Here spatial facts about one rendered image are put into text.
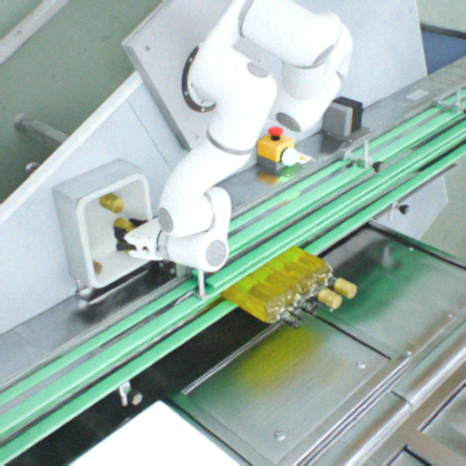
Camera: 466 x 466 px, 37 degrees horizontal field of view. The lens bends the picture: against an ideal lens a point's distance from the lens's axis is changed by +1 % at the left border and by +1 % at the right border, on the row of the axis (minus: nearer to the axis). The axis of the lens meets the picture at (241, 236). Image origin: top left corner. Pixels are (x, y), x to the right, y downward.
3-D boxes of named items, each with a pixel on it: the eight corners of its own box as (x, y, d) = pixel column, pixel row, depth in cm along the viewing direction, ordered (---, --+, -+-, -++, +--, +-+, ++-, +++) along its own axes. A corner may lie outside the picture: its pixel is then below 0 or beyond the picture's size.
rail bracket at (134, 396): (95, 390, 154) (133, 422, 146) (90, 368, 150) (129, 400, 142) (110, 380, 156) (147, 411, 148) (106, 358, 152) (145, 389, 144)
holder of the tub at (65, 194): (73, 293, 155) (94, 308, 151) (51, 186, 140) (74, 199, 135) (134, 259, 165) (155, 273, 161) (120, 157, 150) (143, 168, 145)
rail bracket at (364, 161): (336, 159, 189) (376, 175, 181) (337, 135, 185) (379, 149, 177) (344, 154, 192) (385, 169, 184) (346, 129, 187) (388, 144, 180)
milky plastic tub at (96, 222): (69, 276, 152) (93, 293, 147) (51, 187, 139) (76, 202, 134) (133, 243, 162) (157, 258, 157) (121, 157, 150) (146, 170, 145)
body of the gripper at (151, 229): (161, 271, 134) (128, 260, 142) (199, 248, 140) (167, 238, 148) (150, 237, 131) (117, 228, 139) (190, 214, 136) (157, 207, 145)
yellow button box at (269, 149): (256, 163, 185) (276, 171, 180) (255, 137, 181) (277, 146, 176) (273, 154, 189) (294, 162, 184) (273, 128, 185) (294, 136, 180)
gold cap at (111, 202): (97, 195, 147) (110, 202, 144) (111, 188, 149) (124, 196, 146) (100, 209, 149) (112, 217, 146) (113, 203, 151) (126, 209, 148)
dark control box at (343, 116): (320, 129, 201) (344, 137, 196) (322, 103, 196) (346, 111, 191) (339, 120, 206) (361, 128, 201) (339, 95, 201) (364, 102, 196)
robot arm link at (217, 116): (285, 126, 124) (219, 83, 127) (335, 17, 111) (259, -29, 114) (238, 157, 112) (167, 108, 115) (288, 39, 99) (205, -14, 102)
